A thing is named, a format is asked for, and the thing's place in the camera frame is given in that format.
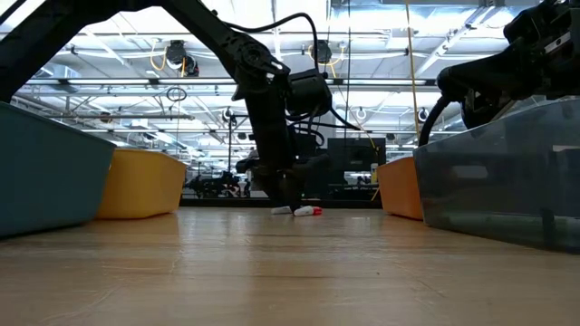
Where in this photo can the yellow plastic bin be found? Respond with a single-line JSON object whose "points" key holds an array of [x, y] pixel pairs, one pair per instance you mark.
{"points": [[140, 185]]}

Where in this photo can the long ceiling light bar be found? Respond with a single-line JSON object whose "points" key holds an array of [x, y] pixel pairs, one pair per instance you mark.
{"points": [[136, 82]]}

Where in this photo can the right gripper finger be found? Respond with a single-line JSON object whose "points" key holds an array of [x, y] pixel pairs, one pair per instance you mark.
{"points": [[512, 93], [503, 68]]}

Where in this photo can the teal plastic bin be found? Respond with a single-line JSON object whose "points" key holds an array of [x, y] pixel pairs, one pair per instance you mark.
{"points": [[54, 181]]}

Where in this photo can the black cabinet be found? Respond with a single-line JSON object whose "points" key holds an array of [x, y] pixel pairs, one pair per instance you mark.
{"points": [[358, 156]]}

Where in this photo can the red cap short marker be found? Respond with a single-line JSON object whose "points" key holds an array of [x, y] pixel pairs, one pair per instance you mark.
{"points": [[306, 211]]}

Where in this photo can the black background rig frame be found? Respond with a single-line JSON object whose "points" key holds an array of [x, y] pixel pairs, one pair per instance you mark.
{"points": [[229, 145]]}

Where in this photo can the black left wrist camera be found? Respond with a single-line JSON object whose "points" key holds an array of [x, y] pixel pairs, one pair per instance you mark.
{"points": [[310, 93]]}

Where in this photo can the grey translucent plastic bin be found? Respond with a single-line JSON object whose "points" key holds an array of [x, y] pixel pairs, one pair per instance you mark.
{"points": [[498, 190]]}

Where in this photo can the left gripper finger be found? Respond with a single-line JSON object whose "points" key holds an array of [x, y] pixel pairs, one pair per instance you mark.
{"points": [[278, 192], [296, 192]]}

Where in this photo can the black desk lamp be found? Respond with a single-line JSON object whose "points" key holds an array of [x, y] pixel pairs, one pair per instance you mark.
{"points": [[446, 86]]}

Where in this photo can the orange plastic bin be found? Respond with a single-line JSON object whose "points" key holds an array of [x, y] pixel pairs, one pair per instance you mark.
{"points": [[401, 190]]}

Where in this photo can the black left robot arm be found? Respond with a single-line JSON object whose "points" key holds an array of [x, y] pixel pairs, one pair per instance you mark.
{"points": [[27, 41]]}

